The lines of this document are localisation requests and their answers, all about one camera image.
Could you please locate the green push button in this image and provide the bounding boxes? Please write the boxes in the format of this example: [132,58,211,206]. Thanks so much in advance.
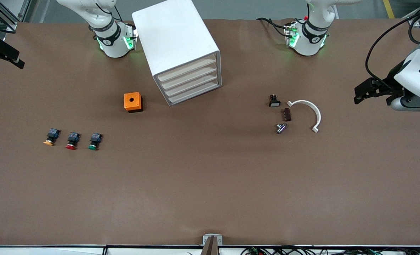
[88,132,103,151]

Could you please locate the white plastic drawer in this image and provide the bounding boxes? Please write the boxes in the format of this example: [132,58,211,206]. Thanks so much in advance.
[155,52,218,84]
[163,69,221,99]
[159,60,220,91]
[167,77,222,106]

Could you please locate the yellow push button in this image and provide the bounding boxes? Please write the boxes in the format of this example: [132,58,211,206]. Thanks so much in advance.
[43,128,61,146]

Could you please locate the red push button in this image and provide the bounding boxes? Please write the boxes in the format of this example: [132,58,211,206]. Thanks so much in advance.
[66,132,81,150]

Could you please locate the white drawer cabinet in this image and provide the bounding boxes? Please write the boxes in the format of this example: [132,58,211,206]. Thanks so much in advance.
[132,0,222,107]

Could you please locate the white curved plastic clamp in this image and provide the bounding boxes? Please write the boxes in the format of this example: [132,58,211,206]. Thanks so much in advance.
[287,100,322,133]

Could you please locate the metal base connector box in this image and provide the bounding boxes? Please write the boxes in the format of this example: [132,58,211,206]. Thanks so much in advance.
[284,22,300,47]
[124,24,138,50]

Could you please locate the orange box with hole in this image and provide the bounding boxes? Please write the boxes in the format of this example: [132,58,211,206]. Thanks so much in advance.
[124,92,143,113]

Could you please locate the brown table mat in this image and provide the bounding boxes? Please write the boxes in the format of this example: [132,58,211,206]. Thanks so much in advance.
[0,18,420,247]

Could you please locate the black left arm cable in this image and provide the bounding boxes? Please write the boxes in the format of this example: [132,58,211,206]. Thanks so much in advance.
[365,11,420,84]

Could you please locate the aluminium frame profile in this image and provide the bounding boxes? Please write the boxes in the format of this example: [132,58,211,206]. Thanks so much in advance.
[0,0,32,34]
[407,7,420,27]

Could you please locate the black base cable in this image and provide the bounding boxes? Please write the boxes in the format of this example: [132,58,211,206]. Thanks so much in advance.
[97,3,126,22]
[256,17,289,38]

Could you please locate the tangled cable bundle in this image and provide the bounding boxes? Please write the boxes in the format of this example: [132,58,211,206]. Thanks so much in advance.
[240,246,420,255]

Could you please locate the grey metal bracket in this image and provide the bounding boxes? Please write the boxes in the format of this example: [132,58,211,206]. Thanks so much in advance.
[203,234,223,246]

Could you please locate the brown post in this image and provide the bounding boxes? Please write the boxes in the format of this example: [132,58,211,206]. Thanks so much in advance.
[200,236,219,255]

